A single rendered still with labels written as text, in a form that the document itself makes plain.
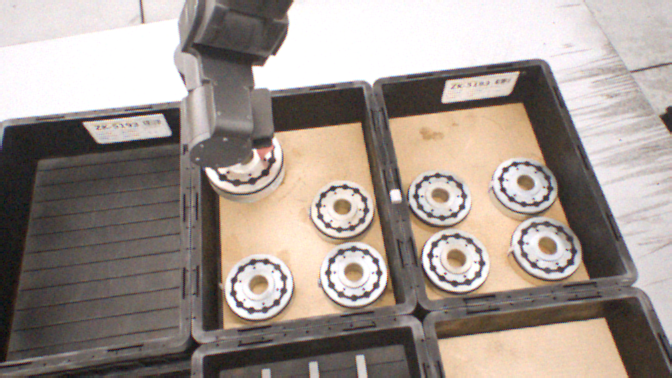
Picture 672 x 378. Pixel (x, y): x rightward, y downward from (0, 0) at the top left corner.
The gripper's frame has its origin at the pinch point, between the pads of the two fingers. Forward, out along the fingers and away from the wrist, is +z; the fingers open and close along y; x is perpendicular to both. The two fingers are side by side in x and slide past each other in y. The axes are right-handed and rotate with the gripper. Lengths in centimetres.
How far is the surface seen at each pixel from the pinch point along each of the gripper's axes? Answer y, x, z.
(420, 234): 24.7, -5.9, 22.0
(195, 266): -9.0, -10.3, 11.2
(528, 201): 42.2, -3.7, 19.1
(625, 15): 139, 109, 112
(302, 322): 5.0, -19.9, 11.0
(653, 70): 139, 80, 111
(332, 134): 12.8, 15.3, 22.7
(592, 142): 65, 14, 37
